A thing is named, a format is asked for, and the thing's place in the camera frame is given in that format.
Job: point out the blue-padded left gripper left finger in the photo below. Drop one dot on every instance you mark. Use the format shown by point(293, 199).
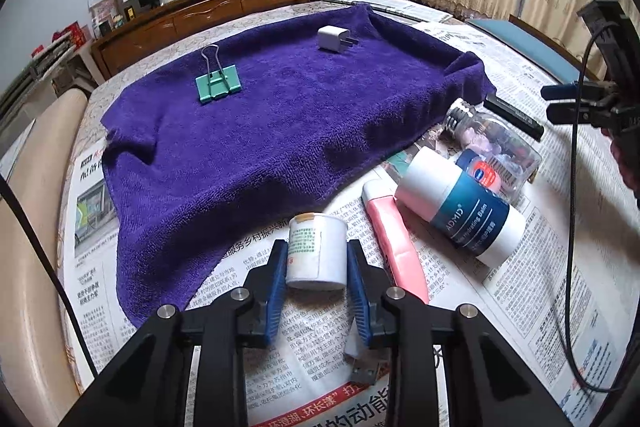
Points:
point(276, 293)

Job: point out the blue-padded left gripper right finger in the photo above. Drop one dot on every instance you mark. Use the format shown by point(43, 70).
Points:
point(357, 271)

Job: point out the small white pill bottle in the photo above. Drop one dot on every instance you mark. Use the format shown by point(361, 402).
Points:
point(317, 252)

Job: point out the pink correction pen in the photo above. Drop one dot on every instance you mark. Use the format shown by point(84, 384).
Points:
point(394, 239)

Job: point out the black rectangular stick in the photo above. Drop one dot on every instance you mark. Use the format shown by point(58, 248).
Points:
point(514, 116)

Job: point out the white blue balm tube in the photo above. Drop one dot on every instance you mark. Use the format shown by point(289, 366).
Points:
point(467, 213)

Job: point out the clear candy bottle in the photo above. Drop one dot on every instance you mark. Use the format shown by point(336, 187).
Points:
point(494, 139)

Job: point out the pink vaseline jar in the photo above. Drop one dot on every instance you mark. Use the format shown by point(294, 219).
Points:
point(477, 167)

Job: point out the green binder clip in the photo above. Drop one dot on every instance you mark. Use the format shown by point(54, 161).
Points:
point(219, 81)

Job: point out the white power adapter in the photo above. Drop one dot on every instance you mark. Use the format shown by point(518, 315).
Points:
point(335, 39)

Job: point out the white USB night light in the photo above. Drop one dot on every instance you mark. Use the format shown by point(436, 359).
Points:
point(367, 364)

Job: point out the person's right hand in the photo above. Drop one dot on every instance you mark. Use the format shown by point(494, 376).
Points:
point(626, 173)

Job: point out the blue cushioned chair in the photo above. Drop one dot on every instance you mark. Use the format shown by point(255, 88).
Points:
point(532, 44)

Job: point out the purple towel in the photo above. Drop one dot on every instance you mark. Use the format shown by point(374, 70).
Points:
point(191, 179)

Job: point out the spread newspaper on table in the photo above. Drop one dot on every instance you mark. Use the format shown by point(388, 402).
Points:
point(576, 267)

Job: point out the folded newspaper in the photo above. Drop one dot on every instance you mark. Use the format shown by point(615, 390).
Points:
point(403, 8)

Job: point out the beige wooden bench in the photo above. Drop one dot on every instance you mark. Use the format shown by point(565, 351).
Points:
point(34, 365)

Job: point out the wooden TV cabinet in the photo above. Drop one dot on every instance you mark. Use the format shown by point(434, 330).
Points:
point(161, 27)

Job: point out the paper sheet on bench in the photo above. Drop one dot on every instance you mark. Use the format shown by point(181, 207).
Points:
point(9, 159)

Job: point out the folded grey table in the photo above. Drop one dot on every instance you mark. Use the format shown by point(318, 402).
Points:
point(40, 68)

